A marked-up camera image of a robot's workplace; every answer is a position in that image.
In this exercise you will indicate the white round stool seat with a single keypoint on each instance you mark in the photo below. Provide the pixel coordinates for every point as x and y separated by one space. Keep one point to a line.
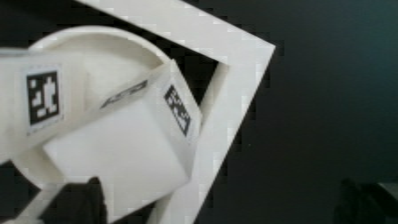
120 58

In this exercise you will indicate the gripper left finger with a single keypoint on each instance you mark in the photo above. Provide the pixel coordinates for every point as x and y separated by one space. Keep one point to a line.
67 204

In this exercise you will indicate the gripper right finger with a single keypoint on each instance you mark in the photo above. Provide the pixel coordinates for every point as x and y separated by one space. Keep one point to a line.
366 203

